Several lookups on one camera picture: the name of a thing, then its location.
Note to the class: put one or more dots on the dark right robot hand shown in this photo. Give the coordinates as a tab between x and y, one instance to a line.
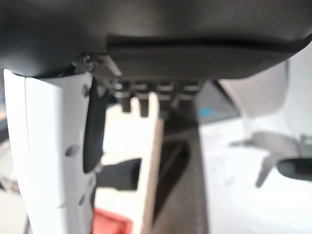
156	31

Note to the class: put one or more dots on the dark panel with blue mark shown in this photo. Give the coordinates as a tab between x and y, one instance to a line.
214	104

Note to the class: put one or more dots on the white board with brown edge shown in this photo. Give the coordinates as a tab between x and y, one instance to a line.
126	136

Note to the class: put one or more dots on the black block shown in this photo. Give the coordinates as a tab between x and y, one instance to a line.
122	174

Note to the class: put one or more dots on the white robot body panel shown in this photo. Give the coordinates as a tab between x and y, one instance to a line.
46	146

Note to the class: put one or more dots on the black rounded object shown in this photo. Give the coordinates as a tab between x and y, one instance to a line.
296	169

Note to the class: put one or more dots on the red cloth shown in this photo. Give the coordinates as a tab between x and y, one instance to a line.
109	223

